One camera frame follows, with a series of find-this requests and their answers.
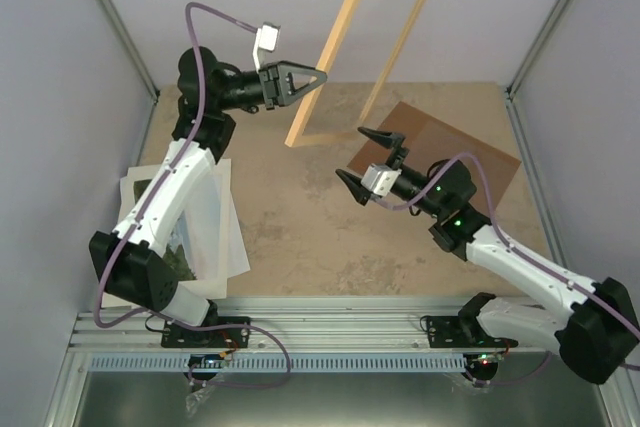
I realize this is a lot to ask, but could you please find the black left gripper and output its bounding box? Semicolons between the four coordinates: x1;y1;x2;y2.
214;60;325;112

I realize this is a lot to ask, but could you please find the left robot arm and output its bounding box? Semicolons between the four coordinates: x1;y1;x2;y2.
89;47;327;346

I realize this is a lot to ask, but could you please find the aluminium corner post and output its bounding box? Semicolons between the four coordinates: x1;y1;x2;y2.
505;0;574;101
67;0;161;101

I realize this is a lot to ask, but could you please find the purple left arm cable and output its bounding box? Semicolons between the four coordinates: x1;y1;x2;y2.
92;1;292;389

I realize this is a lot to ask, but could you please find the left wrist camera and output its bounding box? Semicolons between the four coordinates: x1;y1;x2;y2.
252;22;280;71

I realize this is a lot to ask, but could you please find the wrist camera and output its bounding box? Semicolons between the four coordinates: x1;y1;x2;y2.
252;22;280;71
360;164;401;197

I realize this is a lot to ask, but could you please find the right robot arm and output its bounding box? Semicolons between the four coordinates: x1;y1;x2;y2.
336;127;639;387

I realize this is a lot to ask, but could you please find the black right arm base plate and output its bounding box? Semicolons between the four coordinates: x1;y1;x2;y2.
419;315;507;349

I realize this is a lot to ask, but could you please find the landscape photo print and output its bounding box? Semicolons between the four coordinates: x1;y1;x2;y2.
163;178;227;282

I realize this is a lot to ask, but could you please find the left aluminium corner post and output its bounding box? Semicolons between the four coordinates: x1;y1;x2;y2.
67;0;161;101

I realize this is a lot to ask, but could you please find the slotted grey cable duct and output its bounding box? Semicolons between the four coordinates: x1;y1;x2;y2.
88;353;466;373

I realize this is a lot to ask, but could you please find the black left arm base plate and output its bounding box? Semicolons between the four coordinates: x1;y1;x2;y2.
160;316;251;350

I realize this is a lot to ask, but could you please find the right aluminium corner post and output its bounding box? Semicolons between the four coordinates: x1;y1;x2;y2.
505;0;574;101

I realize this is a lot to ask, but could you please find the aluminium mounting rail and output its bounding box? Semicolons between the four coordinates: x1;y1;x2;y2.
67;295;566;351

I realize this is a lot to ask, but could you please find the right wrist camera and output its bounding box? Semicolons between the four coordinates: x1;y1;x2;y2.
360;164;401;197

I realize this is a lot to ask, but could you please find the light wooden picture frame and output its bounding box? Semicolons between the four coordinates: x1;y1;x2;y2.
283;0;447;149

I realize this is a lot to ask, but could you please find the white photo mat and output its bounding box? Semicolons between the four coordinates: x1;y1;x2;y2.
99;159;234;308

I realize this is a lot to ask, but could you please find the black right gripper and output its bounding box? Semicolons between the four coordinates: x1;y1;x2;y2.
337;127;445;218

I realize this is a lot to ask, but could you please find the brown backing board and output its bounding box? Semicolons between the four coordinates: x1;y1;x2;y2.
347;102;521;216

